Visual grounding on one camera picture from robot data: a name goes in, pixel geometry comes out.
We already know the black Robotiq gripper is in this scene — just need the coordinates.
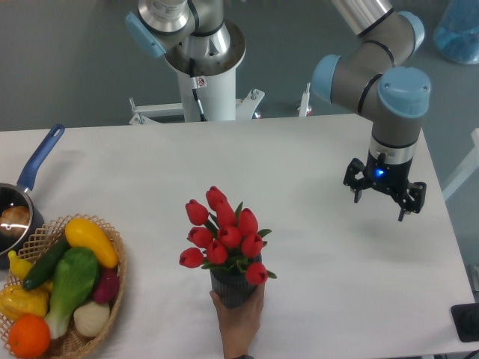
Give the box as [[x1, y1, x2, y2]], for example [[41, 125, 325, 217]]
[[343, 153, 427, 222]]

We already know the red tulip bouquet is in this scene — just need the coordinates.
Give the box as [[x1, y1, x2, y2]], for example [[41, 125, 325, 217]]
[[179, 186, 277, 286]]

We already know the dark grey ribbed vase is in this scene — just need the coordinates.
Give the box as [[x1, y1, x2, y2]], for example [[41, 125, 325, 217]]
[[206, 254, 268, 308]]

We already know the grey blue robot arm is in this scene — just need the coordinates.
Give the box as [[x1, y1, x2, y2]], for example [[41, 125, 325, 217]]
[[125, 1, 431, 215]]

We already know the person's hand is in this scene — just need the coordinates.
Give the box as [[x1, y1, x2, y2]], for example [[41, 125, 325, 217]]
[[210, 284, 265, 359]]

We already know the blue plastic bag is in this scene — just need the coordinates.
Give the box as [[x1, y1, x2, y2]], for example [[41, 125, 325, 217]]
[[433, 0, 478, 65]]

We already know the black device at table edge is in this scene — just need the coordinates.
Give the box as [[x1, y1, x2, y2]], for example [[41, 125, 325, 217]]
[[451, 303, 479, 343]]

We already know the purple red radish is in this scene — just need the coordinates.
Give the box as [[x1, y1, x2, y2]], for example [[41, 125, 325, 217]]
[[92, 269, 120, 304]]

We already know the yellow squash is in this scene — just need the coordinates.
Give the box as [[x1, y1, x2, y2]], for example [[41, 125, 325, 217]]
[[64, 218, 119, 269]]

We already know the green bok choy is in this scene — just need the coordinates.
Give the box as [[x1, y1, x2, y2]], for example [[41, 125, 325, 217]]
[[44, 247, 99, 340]]

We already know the white garlic bulb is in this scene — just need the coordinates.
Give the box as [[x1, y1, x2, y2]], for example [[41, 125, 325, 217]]
[[73, 301, 110, 337]]

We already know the green cucumber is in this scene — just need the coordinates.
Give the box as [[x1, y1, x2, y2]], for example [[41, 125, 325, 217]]
[[22, 235, 70, 291]]

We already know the woven wicker basket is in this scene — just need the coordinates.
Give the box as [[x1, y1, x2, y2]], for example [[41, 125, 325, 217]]
[[18, 214, 127, 358]]

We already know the bread roll in saucepan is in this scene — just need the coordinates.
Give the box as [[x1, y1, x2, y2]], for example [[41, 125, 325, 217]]
[[1, 206, 30, 238]]

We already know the small yellow pear gourd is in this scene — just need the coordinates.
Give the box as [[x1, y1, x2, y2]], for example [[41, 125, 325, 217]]
[[7, 251, 33, 280]]

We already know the yellow pumpkin gourd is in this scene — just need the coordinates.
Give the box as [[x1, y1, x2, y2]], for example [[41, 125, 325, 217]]
[[1, 284, 49, 322]]

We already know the orange fruit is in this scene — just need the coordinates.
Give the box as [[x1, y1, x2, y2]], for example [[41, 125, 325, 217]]
[[7, 315, 51, 358]]

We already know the white frame bar right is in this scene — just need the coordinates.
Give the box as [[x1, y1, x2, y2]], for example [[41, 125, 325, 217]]
[[442, 128, 478, 201]]

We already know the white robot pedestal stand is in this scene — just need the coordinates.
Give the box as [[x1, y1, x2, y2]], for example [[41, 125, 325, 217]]
[[126, 13, 265, 124]]

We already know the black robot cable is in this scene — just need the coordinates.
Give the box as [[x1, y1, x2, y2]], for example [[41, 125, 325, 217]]
[[188, 58, 207, 123]]

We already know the blue handled saucepan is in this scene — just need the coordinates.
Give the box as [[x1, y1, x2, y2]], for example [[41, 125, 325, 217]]
[[1, 124, 65, 270]]

